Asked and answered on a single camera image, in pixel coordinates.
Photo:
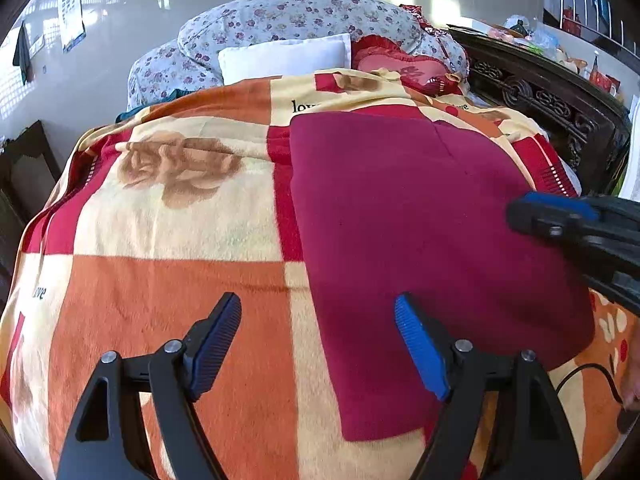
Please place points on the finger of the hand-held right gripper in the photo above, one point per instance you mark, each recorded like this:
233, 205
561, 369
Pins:
565, 205
555, 232

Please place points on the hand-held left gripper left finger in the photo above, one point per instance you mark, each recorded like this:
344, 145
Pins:
215, 345

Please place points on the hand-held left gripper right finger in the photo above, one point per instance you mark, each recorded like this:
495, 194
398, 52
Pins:
420, 350

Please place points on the maroon knit garment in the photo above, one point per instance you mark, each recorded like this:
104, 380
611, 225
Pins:
400, 220

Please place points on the white cloth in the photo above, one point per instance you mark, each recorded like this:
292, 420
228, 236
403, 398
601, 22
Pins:
632, 160

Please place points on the red orange printed blanket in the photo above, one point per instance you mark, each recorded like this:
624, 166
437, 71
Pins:
150, 280

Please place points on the dark carved wooden headboard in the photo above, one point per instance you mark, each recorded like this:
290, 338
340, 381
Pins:
540, 90

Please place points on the red packet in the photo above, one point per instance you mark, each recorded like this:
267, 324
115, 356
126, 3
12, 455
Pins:
602, 80

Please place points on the clear plastic bag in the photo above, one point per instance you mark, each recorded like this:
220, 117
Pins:
542, 40

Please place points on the red heart pillow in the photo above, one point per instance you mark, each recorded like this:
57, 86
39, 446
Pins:
385, 60

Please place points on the teal cloth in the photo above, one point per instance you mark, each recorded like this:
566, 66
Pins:
127, 116

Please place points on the dark wooden chair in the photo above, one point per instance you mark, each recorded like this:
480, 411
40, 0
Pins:
30, 180

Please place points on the white pillow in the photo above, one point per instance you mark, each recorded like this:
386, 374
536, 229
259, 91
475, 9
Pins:
285, 57

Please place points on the floral quilt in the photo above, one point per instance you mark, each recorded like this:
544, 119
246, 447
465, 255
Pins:
300, 15

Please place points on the hanging dark cloth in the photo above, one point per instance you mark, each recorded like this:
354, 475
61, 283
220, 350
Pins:
22, 55

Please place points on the wall calendar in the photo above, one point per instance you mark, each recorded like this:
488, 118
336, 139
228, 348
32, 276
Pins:
70, 10

